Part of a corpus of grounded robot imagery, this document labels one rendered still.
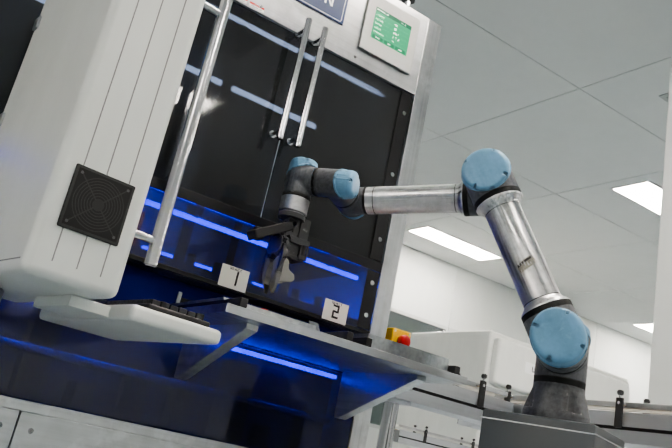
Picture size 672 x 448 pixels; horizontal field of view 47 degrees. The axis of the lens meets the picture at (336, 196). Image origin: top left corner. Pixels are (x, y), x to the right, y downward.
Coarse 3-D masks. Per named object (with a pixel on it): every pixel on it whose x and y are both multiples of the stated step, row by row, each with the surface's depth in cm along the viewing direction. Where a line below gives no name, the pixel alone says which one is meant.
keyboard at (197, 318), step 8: (112, 304) 155; (120, 304) 152; (136, 304) 147; (144, 304) 145; (152, 304) 144; (160, 304) 147; (168, 304) 147; (168, 312) 146; (176, 312) 147; (184, 312) 149; (192, 312) 150; (192, 320) 149; (200, 320) 150
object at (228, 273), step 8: (224, 264) 208; (224, 272) 208; (232, 272) 209; (240, 272) 210; (248, 272) 212; (224, 280) 207; (232, 280) 209; (240, 280) 210; (232, 288) 208; (240, 288) 209
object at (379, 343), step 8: (360, 336) 187; (368, 336) 185; (376, 336) 186; (376, 344) 186; (384, 344) 187; (392, 344) 188; (400, 344) 190; (392, 352) 188; (400, 352) 189; (408, 352) 191; (416, 352) 192; (424, 352) 193; (416, 360) 192; (424, 360) 193; (432, 360) 194; (440, 360) 196; (448, 360) 197; (440, 368) 195
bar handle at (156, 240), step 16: (224, 0) 161; (224, 16) 160; (208, 48) 158; (208, 64) 156; (208, 80) 156; (192, 112) 153; (192, 128) 152; (176, 160) 150; (176, 176) 148; (176, 192) 148; (160, 208) 147; (160, 224) 145; (144, 240) 143; (160, 240) 144
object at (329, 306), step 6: (330, 300) 225; (324, 306) 223; (330, 306) 225; (342, 306) 227; (348, 306) 228; (324, 312) 223; (330, 312) 224; (342, 312) 226; (324, 318) 223; (330, 318) 224; (342, 318) 226; (342, 324) 226
